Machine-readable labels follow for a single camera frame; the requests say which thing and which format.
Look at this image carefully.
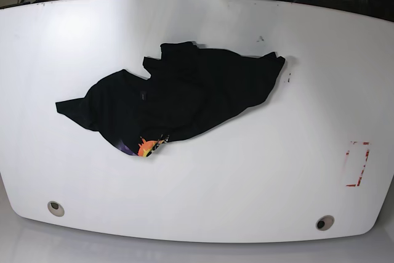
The black printed t-shirt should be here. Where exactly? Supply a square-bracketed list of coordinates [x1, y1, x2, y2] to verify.
[56, 42, 286, 157]

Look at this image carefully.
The red tape rectangle marking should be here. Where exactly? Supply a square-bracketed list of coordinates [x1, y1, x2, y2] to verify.
[342, 141, 370, 187]

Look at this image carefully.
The left table cable grommet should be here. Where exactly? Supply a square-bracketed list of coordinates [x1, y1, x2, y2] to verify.
[47, 201, 65, 217]

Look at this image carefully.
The table cable grommet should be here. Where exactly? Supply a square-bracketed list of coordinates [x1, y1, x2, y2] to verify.
[47, 201, 65, 217]
[316, 215, 335, 231]

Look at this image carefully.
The right table cable grommet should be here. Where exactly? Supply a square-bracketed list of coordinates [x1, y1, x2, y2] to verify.
[316, 215, 335, 231]

